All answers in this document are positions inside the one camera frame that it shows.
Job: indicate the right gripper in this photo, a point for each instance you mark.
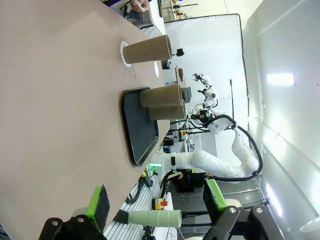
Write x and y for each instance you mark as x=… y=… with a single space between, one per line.
x=203 y=115

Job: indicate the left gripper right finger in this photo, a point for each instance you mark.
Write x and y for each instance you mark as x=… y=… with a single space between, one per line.
x=212 y=197

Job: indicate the thin black rod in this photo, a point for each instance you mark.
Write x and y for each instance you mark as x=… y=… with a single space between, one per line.
x=195 y=213

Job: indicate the white ceiling lamp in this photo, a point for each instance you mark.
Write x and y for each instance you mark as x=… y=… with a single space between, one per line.
x=310 y=223

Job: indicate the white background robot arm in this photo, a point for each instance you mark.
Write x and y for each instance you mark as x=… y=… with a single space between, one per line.
x=207 y=86

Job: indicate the white doily coaster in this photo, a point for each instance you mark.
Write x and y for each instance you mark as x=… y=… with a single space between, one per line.
x=122 y=48
x=156 y=68

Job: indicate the person in purple hoodie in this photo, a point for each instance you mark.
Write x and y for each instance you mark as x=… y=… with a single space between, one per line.
x=135 y=15

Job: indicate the small black box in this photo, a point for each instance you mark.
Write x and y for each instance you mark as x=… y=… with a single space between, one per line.
x=122 y=216

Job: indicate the person's right hand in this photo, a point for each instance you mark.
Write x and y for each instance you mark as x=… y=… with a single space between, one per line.
x=137 y=3

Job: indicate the thin black pole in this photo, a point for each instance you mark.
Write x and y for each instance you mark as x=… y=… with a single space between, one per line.
x=231 y=100

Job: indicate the small black camera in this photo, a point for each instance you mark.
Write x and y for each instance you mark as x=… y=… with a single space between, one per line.
x=179 y=52

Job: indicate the white table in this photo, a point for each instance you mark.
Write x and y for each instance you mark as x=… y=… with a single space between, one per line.
x=156 y=15

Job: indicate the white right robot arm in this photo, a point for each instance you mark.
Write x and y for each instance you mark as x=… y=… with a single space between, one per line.
x=217 y=165

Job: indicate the black plastic tray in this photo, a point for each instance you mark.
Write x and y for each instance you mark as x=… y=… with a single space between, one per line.
x=140 y=140

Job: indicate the yellow emergency stop box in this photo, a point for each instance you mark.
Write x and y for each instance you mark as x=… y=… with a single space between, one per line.
x=157 y=203

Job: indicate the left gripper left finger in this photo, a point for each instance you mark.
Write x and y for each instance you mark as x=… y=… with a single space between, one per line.
x=100 y=207

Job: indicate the dark grey crate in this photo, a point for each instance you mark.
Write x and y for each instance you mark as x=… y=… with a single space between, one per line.
x=186 y=93

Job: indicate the green paper cup stack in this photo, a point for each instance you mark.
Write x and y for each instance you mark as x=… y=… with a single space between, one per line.
x=155 y=218

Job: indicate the white backdrop panel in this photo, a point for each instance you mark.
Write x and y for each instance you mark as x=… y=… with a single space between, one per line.
x=212 y=45

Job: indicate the brown paper cup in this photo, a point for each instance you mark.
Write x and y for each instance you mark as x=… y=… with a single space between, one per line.
x=165 y=113
x=160 y=96
x=147 y=51

